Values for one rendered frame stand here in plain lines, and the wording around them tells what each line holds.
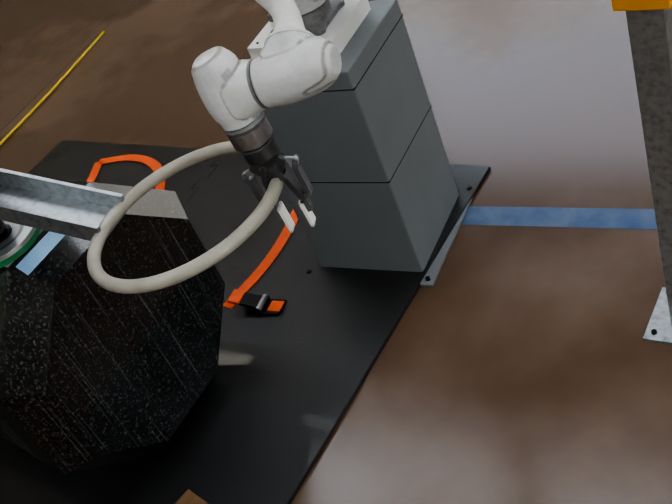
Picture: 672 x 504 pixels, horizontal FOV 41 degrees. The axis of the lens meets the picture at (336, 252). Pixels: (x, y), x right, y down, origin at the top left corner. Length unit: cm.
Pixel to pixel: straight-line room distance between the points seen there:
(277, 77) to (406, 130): 118
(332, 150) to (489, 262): 64
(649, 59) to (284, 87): 81
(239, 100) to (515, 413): 122
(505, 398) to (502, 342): 21
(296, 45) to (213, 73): 17
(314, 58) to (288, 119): 105
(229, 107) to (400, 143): 112
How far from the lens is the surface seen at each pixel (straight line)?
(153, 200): 269
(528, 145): 342
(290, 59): 173
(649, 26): 205
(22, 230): 247
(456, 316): 284
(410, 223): 290
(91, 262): 205
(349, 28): 271
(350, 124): 266
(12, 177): 238
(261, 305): 310
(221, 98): 179
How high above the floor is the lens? 198
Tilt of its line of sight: 38 degrees down
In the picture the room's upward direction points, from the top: 24 degrees counter-clockwise
